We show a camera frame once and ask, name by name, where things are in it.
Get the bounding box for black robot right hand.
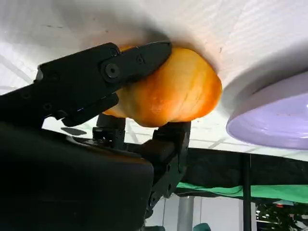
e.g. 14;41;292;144
0;41;193;231

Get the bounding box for orange and white bread roll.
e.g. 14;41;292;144
102;45;223;128

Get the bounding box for white round column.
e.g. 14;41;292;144
177;194;196;231

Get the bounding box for black backdrop cloth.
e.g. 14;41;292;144
124;141;308;196

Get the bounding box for green cloth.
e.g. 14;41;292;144
175;181;308;205

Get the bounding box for black upright pole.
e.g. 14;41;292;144
241;153;252;231

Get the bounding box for lilac plate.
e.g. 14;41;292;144
226;73;308;151

